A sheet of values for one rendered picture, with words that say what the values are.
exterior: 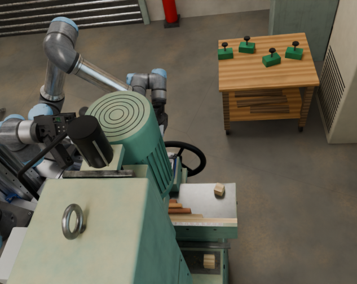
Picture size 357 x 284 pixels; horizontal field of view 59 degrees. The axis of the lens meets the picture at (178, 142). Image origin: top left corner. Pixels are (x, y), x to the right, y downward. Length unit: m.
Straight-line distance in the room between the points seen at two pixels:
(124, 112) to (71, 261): 0.35
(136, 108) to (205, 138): 1.86
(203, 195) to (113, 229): 0.74
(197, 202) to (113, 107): 0.62
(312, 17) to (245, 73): 0.94
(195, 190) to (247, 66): 1.29
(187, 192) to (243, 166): 1.18
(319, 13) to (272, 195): 1.56
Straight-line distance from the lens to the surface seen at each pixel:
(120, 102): 0.79
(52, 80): 1.61
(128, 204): 0.59
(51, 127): 1.00
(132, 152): 0.74
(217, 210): 1.24
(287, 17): 2.97
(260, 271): 2.10
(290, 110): 2.54
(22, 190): 1.74
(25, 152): 1.14
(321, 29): 3.09
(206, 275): 1.27
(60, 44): 1.36
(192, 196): 1.28
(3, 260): 0.71
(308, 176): 2.42
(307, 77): 2.30
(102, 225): 0.59
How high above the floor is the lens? 2.02
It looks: 51 degrees down
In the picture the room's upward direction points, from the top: 14 degrees counter-clockwise
